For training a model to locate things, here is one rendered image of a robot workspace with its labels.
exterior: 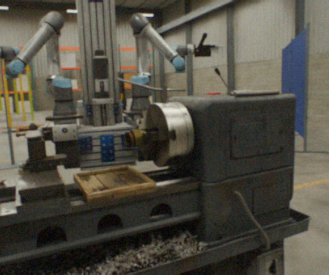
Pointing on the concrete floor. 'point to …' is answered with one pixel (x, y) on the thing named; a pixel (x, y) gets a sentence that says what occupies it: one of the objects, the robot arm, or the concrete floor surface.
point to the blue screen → (297, 80)
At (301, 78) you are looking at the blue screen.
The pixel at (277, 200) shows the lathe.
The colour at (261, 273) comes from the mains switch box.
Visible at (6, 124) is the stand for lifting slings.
